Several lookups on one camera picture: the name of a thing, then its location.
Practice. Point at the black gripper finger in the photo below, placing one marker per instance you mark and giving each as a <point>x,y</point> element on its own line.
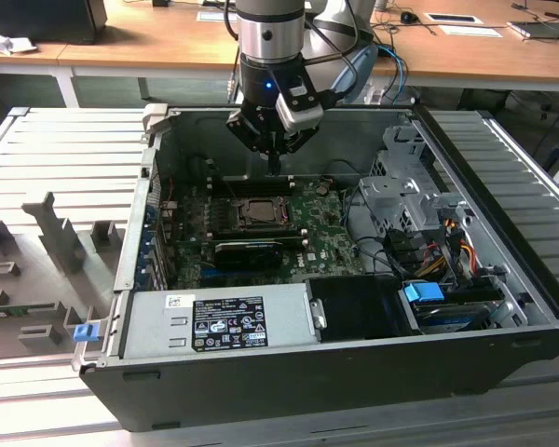
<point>244,128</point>
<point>303,139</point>

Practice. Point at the silver green CPU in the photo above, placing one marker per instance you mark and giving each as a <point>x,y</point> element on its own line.
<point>263,210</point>

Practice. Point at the CPU socket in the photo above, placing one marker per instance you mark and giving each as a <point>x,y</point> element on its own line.
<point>261,224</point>

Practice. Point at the blue expansion slot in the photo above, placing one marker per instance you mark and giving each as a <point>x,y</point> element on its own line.
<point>208,274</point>

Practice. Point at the silver coin battery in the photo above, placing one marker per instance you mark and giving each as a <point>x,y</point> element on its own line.
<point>323,189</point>

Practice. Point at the white paper sheet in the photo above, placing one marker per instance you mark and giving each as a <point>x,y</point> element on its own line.
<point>470,31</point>
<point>214,15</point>

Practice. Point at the pale blue teach pendant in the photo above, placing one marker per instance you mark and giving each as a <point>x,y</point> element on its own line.
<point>361,70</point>

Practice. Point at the grey plastic case latch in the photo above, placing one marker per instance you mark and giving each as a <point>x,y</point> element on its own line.
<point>154,118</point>

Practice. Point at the silver drive cage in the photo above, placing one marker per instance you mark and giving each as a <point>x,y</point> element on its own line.
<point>386,191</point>

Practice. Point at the green motherboard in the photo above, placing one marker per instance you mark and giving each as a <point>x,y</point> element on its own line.
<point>326,247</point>

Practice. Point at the wooden desk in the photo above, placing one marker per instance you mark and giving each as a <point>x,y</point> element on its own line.
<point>470,56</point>
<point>144,42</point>

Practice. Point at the black graphics card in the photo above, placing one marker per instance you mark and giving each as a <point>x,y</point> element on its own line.
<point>247,256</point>

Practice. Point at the black drive connector block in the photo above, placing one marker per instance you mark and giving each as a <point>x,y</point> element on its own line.
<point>403,251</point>

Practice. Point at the black computer mouse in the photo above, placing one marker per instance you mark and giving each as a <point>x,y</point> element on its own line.
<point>407,17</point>

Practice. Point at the black plastic shroud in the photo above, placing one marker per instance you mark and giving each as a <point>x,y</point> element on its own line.
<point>354,307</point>

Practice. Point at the hard disk blue carrier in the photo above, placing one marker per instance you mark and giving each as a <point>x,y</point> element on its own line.
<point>424,295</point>

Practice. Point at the silver power supply unit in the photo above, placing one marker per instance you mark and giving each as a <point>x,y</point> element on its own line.
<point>154,326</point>

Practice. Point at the grey parts rack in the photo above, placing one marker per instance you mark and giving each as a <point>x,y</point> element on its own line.
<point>58,242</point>

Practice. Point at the black computer box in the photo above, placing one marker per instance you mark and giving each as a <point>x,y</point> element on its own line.
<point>42,21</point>

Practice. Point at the crumpled white paper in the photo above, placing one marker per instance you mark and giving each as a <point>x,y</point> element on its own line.
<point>9,44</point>

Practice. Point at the black silver PC case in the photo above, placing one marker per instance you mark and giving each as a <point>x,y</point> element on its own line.
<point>307,391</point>

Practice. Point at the blue plastic latch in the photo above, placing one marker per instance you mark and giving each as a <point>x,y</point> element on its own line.
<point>86,333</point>

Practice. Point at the green RAM stick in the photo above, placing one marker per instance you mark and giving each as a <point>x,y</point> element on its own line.
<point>4,311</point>

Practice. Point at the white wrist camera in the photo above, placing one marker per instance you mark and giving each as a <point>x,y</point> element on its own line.
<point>300,116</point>

